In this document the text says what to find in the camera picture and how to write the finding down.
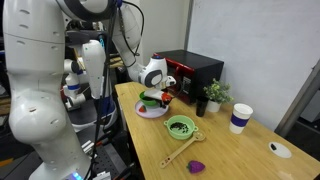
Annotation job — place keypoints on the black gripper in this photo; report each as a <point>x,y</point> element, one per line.
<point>163,97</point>

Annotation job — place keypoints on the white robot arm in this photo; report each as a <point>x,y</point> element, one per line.
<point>34,44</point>

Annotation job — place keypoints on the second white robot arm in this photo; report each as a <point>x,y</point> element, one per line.
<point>85,80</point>

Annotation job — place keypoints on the pink round plate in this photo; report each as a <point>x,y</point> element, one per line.
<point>152,111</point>

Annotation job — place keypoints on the dark green bowl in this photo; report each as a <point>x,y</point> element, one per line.
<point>148,101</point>

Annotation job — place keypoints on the light green bowl with beans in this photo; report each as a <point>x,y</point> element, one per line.
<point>180,127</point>

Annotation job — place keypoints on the red black microwave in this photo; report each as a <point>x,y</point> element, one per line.
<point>192,73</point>

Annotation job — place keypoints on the black cup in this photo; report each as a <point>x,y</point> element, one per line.
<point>201,105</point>

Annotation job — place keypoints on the wooden spoon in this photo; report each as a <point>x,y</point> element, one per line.
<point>197,136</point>

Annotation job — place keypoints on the small potted plant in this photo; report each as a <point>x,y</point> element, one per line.
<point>217,93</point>

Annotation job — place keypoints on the purple toy grapes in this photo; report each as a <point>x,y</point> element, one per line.
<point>195,166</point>

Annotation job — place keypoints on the white paper cup purple band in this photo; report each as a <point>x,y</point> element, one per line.
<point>240,117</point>

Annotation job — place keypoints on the white lid with dark item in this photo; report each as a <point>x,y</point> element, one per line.
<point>280,150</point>

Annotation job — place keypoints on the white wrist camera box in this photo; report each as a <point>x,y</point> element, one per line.
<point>170,81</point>

